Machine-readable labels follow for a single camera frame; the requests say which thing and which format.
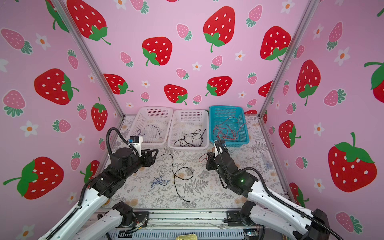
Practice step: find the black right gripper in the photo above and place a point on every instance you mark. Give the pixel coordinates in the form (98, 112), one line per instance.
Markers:
(211, 159)

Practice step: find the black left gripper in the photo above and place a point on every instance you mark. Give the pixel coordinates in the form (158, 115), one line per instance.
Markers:
(147, 157)

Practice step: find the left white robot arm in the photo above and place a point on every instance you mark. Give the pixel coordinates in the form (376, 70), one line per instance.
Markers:
(127, 157)

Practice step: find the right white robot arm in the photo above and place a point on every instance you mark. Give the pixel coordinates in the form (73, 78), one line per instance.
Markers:
(264, 206)

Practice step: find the left white plastic basket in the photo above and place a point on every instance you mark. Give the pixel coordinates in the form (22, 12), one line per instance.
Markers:
(153, 124)

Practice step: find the white plastic basket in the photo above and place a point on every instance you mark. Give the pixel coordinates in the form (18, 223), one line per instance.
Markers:
(189, 130)
(153, 124)

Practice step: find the teal plastic basket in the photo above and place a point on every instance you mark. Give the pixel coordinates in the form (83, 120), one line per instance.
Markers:
(228, 123)

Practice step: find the middle white plastic basket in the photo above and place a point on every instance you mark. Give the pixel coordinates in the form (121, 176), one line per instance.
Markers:
(189, 130)

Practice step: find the gold foil object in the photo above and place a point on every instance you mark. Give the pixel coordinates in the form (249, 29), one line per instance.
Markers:
(187, 237)

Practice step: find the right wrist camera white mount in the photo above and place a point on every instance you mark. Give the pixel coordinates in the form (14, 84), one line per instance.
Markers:
(220, 145)

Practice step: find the aluminium front rail base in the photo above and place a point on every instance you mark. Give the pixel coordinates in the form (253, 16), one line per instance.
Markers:
(168, 224)

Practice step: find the aluminium corner post left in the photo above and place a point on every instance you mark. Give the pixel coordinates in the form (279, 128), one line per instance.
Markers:
(78, 38)

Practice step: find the aluminium corner post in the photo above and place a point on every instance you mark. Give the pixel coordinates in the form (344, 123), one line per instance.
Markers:
(300, 30)
(78, 38)

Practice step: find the aluminium corner post right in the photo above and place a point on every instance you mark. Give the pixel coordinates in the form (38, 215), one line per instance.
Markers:
(300, 30)

